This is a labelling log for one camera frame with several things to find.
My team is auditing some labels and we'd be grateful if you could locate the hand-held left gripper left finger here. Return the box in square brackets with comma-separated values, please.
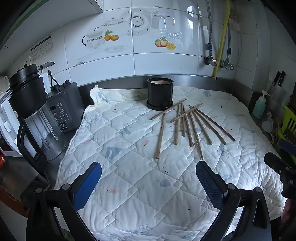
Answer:
[25, 162, 102, 241]

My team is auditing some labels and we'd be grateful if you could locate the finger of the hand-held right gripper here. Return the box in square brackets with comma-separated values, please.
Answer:
[278, 139, 296, 161]
[264, 152, 292, 177]

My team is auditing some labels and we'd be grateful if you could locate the person's right hand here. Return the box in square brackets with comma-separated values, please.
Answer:
[281, 199, 296, 223]

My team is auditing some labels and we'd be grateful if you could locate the white round object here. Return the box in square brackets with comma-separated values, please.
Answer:
[262, 112, 275, 133]

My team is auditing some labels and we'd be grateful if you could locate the metal water valve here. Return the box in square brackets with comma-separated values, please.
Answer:
[219, 60, 234, 71]
[202, 54, 218, 67]

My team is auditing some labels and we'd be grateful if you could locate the yellow gas hose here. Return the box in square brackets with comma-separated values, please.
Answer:
[212, 0, 231, 80]

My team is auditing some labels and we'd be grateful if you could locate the wall cabinet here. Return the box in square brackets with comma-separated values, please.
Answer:
[87, 0, 104, 13]

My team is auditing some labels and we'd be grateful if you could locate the black-handled kitchen knife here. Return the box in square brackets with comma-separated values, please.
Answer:
[267, 71, 281, 93]

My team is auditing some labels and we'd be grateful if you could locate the braided metal hose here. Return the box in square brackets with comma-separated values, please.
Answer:
[227, 22, 232, 62]
[206, 0, 213, 58]

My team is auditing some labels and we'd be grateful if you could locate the black power cord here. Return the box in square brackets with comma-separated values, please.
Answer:
[47, 70, 59, 87]

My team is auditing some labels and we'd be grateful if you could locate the white kitchen appliance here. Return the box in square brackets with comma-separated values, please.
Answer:
[0, 93, 25, 158]

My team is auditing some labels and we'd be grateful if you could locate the grey blender base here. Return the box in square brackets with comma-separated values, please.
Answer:
[46, 80, 85, 133]

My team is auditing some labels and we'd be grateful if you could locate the white wall label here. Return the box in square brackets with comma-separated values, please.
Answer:
[30, 35, 54, 64]

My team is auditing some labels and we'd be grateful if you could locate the black ribbed chopstick holder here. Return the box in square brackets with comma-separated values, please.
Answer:
[147, 77, 174, 111]

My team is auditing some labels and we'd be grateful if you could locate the teal soap pump bottle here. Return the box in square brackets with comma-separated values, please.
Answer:
[252, 90, 270, 119]

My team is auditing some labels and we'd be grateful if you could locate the small white wall outlet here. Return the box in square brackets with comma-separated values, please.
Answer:
[228, 15, 240, 31]

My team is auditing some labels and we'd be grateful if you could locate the green plastic rack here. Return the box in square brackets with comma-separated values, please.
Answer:
[277, 104, 296, 142]

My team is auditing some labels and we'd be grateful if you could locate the white quilted mat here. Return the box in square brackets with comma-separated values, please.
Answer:
[52, 85, 288, 241]

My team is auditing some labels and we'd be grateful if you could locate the bunch of wooden chopsticks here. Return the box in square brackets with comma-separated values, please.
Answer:
[151, 98, 236, 161]

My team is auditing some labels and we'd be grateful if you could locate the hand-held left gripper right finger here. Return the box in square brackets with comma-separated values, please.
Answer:
[196, 161, 272, 241]

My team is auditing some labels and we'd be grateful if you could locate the black-handled cleaver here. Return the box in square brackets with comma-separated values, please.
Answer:
[270, 71, 292, 105]

